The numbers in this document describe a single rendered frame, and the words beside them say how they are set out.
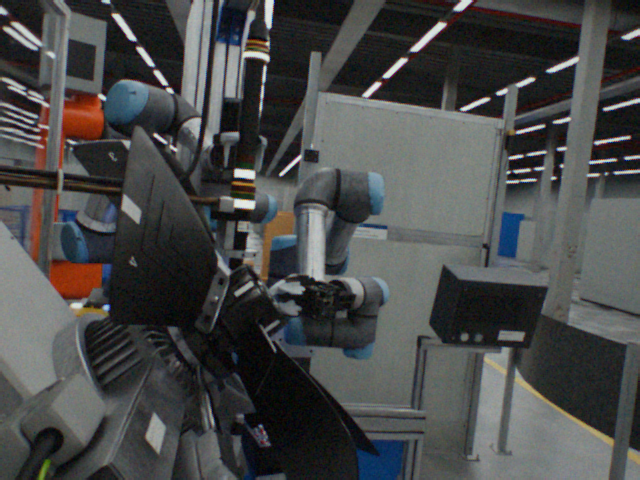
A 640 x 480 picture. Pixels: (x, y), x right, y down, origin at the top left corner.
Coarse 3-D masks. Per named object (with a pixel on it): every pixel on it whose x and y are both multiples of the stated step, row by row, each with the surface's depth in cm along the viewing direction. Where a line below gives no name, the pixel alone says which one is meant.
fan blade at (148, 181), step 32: (128, 160) 51; (160, 160) 57; (128, 192) 49; (160, 192) 56; (128, 224) 48; (160, 224) 55; (192, 224) 63; (160, 256) 54; (192, 256) 62; (128, 288) 48; (160, 288) 55; (192, 288) 63; (128, 320) 48; (160, 320) 56; (192, 320) 65
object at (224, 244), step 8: (224, 200) 83; (232, 200) 84; (216, 208) 83; (224, 208) 83; (232, 208) 84; (216, 216) 84; (224, 216) 83; (232, 216) 84; (224, 224) 84; (232, 224) 85; (216, 232) 86; (224, 232) 84; (232, 232) 85; (216, 240) 86; (224, 240) 84; (232, 240) 85; (224, 248) 84; (232, 248) 85; (232, 256) 84; (240, 256) 85; (248, 256) 85
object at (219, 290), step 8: (224, 272) 73; (216, 280) 71; (224, 280) 73; (216, 288) 71; (224, 288) 74; (208, 296) 69; (216, 296) 71; (224, 296) 74; (208, 304) 70; (208, 312) 70; (216, 312) 72; (200, 320) 68; (200, 328) 69; (208, 328) 71
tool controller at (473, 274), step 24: (456, 288) 128; (480, 288) 129; (504, 288) 130; (528, 288) 131; (432, 312) 141; (456, 312) 130; (480, 312) 131; (504, 312) 132; (528, 312) 133; (456, 336) 132; (480, 336) 131; (504, 336) 135; (528, 336) 136
